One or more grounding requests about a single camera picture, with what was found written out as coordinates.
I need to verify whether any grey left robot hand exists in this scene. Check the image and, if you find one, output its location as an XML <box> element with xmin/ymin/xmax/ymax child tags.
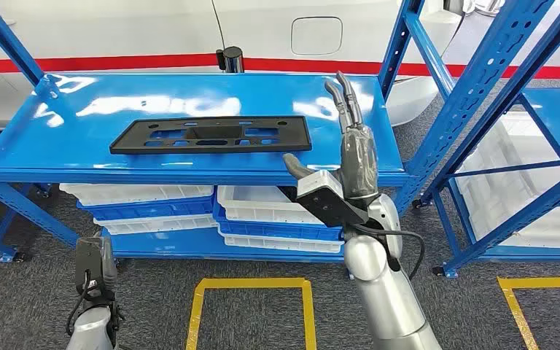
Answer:
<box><xmin>97</xmin><ymin>231</ymin><xmax>119</xmax><ymax>291</ymax></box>

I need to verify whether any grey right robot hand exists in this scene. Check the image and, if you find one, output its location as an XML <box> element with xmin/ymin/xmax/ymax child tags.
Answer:
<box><xmin>282</xmin><ymin>71</ymin><xmax>380</xmax><ymax>200</ymax></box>

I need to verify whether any black plastic plate holder part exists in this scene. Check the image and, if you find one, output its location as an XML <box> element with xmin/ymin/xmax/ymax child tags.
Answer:
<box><xmin>109</xmin><ymin>115</ymin><xmax>314</xmax><ymax>156</ymax></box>

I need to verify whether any white plastic storage bin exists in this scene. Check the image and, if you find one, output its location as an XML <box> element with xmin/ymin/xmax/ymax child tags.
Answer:
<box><xmin>218</xmin><ymin>227</ymin><xmax>345</xmax><ymax>254</ymax></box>
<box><xmin>487</xmin><ymin>111</ymin><xmax>560</xmax><ymax>168</ymax></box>
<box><xmin>456</xmin><ymin>144</ymin><xmax>560</xmax><ymax>218</ymax></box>
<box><xmin>59</xmin><ymin>183</ymin><xmax>215</xmax><ymax>207</ymax></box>
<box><xmin>93</xmin><ymin>214</ymin><xmax>218</xmax><ymax>236</ymax></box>
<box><xmin>217</xmin><ymin>184</ymin><xmax>327</xmax><ymax>225</ymax></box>
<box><xmin>468</xmin><ymin>192</ymin><xmax>560</xmax><ymax>250</ymax></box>

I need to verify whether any blue plastic storage bin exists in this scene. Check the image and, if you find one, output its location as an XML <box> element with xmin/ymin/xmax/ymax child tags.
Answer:
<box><xmin>77</xmin><ymin>195</ymin><xmax>216</xmax><ymax>222</ymax></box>
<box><xmin>212</xmin><ymin>200</ymin><xmax>343</xmax><ymax>243</ymax></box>

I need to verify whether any yellow floor tape square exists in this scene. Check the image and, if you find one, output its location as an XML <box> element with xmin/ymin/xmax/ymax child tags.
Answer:
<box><xmin>185</xmin><ymin>277</ymin><xmax>318</xmax><ymax>350</ymax></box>
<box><xmin>497</xmin><ymin>276</ymin><xmax>560</xmax><ymax>350</ymax></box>

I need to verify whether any white car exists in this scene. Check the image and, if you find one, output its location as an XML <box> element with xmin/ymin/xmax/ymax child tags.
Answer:
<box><xmin>0</xmin><ymin>0</ymin><xmax>467</xmax><ymax>131</ymax></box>

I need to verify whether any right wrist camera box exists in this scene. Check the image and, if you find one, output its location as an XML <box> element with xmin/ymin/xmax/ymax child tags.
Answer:
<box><xmin>295</xmin><ymin>170</ymin><xmax>369</xmax><ymax>229</ymax></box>

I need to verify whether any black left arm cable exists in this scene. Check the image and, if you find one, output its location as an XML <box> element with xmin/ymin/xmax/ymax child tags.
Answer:
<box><xmin>66</xmin><ymin>270</ymin><xmax>93</xmax><ymax>337</ymax></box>

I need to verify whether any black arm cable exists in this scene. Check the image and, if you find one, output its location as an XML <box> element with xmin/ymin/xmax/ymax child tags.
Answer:
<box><xmin>352</xmin><ymin>222</ymin><xmax>426</xmax><ymax>281</ymax></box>
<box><xmin>66</xmin><ymin>270</ymin><xmax>93</xmax><ymax>337</ymax></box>

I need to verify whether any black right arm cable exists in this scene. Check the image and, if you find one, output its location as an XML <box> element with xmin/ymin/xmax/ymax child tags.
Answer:
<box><xmin>352</xmin><ymin>222</ymin><xmax>426</xmax><ymax>281</ymax></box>

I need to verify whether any black stanchion post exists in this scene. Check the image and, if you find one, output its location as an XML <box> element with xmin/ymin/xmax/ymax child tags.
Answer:
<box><xmin>215</xmin><ymin>45</ymin><xmax>245</xmax><ymax>74</ymax></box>

